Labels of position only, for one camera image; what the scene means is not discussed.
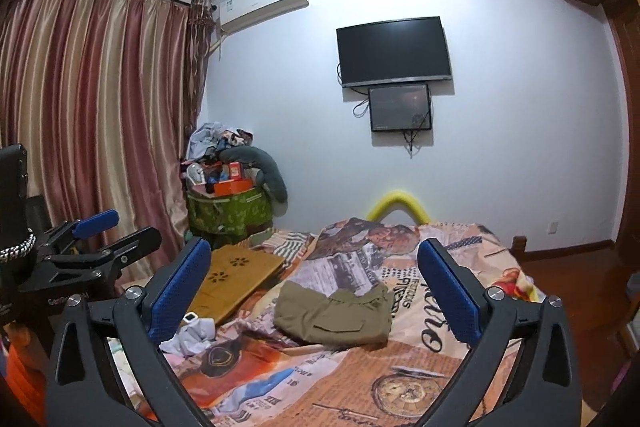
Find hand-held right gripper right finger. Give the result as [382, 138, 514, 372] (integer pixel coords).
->
[415, 237, 584, 427]

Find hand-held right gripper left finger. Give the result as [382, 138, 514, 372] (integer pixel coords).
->
[45, 237, 216, 427]

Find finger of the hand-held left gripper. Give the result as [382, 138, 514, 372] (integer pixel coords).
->
[47, 227, 162, 281]
[35, 210, 120, 254]

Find olive green pants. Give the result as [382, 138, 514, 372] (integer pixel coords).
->
[272, 281, 395, 350]

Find white cloth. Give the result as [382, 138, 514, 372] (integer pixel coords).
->
[160, 313, 217, 356]

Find wooden lap desk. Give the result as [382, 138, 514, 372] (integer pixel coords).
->
[187, 244, 285, 327]

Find green patterned storage box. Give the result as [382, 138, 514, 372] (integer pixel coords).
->
[186, 187, 274, 238]

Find yellow foam tube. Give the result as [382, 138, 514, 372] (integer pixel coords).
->
[365, 191, 431, 226]

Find orange box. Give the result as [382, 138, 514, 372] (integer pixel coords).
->
[212, 177, 256, 196]

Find striped curtain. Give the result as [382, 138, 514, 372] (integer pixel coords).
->
[0, 0, 214, 293]

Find printed blanket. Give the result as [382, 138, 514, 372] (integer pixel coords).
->
[107, 217, 546, 427]

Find pile of clothes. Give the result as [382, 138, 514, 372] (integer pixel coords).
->
[187, 121, 254, 164]

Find grey plush toy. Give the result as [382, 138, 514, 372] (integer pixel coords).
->
[220, 146, 289, 204]

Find orange plastic object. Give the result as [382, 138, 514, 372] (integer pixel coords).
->
[0, 322, 51, 414]

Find white air conditioner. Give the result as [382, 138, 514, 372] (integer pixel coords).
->
[212, 0, 310, 33]

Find silver metal chain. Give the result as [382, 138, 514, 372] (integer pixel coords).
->
[0, 233, 39, 264]

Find wooden bed post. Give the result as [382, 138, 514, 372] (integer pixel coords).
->
[511, 234, 529, 266]

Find small black wall monitor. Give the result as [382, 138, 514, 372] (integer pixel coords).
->
[368, 83, 433, 133]

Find black wall television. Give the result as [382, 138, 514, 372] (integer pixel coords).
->
[336, 17, 454, 88]

